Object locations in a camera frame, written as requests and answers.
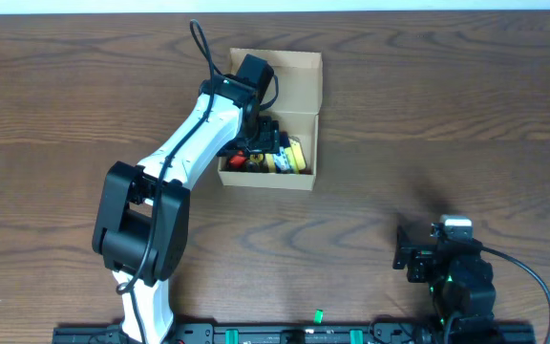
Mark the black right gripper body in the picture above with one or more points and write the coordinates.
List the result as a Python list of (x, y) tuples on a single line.
[(422, 269)]

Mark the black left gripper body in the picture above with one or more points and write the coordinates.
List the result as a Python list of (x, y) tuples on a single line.
[(267, 136)]

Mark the yellow sticky note pad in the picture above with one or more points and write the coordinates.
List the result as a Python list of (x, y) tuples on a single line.
[(270, 165)]

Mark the black yellow correction tape dispenser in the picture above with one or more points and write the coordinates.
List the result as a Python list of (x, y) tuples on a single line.
[(254, 163)]

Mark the blue white staples box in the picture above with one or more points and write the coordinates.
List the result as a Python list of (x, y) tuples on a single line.
[(281, 161)]

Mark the red black stapler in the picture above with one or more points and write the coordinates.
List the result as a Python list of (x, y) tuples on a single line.
[(236, 162)]

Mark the yellow blue highlighter marker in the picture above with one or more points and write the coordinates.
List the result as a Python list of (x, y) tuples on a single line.
[(294, 153)]

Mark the brown cardboard box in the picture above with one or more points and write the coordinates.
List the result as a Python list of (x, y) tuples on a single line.
[(299, 93)]

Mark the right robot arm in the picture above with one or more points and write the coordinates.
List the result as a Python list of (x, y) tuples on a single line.
[(460, 281)]

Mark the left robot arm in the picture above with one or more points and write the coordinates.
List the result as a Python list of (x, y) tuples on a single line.
[(141, 227)]

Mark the small green clip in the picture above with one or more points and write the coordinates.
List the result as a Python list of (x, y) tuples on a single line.
[(318, 317)]

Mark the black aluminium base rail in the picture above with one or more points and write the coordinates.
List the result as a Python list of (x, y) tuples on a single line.
[(388, 332)]

